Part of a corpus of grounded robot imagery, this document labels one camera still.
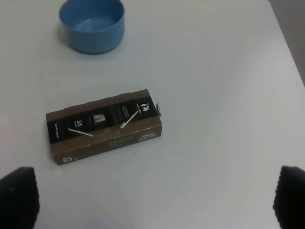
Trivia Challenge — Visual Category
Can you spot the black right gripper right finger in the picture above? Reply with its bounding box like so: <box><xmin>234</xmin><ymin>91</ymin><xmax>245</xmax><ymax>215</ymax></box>
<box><xmin>273</xmin><ymin>166</ymin><xmax>305</xmax><ymax>229</ymax></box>

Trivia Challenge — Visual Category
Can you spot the blue bowl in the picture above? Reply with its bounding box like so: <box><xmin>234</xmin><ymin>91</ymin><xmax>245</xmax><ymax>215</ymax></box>
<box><xmin>59</xmin><ymin>0</ymin><xmax>125</xmax><ymax>54</ymax></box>

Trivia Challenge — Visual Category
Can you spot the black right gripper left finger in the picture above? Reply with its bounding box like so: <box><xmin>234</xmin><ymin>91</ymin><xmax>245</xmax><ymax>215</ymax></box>
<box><xmin>0</xmin><ymin>167</ymin><xmax>40</xmax><ymax>229</ymax></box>

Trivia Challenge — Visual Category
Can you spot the brown coffee capsule box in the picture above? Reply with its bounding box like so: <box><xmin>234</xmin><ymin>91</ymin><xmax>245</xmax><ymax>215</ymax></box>
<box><xmin>46</xmin><ymin>89</ymin><xmax>162</xmax><ymax>165</ymax></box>

